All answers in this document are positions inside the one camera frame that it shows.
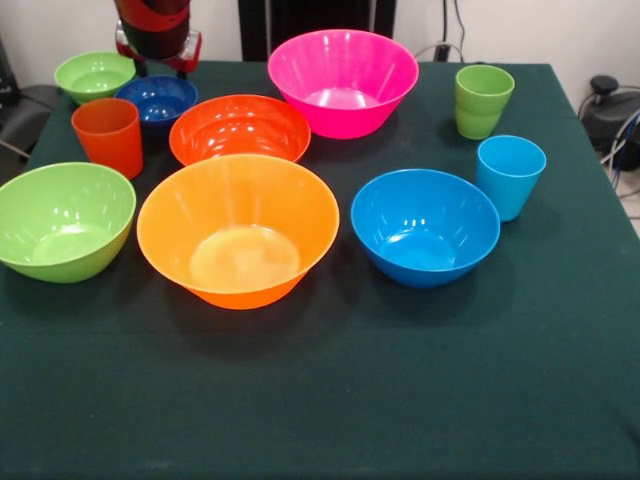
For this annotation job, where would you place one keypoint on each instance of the dark green tablecloth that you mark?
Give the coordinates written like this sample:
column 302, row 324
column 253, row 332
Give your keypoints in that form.
column 320, row 390

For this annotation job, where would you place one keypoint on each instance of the light blue cup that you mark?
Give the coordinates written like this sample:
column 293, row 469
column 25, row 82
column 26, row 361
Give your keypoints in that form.
column 507, row 190

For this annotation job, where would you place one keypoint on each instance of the light blue bowl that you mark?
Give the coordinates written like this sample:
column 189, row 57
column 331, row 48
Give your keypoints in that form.
column 425, row 230

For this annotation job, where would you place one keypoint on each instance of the large green bowl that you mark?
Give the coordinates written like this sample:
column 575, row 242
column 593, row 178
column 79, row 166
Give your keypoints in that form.
column 60, row 225

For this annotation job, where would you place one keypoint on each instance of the green cup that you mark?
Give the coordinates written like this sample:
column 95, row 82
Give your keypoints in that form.
column 482, row 115

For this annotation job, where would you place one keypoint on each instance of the small green bowl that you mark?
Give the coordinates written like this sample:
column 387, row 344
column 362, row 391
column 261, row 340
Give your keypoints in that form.
column 92, row 75

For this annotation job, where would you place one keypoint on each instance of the red-orange cup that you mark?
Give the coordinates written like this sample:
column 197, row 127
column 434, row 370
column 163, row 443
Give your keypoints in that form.
column 112, row 150

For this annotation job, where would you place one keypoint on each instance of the black power plug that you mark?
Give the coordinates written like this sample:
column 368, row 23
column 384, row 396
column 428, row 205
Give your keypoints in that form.
column 442, row 51

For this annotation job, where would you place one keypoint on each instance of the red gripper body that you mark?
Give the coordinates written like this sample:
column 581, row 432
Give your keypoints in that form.
column 182, row 62

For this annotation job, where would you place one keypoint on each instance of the red-orange bowl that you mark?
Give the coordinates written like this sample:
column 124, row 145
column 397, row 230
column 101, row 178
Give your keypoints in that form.
column 240, row 130

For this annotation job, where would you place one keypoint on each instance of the black stand base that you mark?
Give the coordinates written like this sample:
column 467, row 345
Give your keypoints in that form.
column 610, row 110

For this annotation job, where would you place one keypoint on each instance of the small dark blue bowl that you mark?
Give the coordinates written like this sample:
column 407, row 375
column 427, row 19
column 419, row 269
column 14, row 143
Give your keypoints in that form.
column 160, row 100

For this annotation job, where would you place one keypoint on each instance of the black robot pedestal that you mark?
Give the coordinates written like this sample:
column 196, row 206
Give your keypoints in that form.
column 255, row 30

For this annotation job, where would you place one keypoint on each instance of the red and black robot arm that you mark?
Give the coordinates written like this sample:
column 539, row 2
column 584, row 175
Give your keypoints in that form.
column 152, row 30

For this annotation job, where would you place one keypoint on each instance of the large pink bowl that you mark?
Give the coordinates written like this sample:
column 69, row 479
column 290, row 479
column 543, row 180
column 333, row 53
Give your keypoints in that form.
column 345, row 75

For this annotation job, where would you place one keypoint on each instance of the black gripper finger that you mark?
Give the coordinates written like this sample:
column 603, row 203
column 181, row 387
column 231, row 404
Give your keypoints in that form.
column 140, row 69
column 181, row 74

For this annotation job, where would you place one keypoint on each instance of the large orange bowl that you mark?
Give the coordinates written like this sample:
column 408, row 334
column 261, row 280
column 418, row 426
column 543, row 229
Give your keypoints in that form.
column 240, row 230

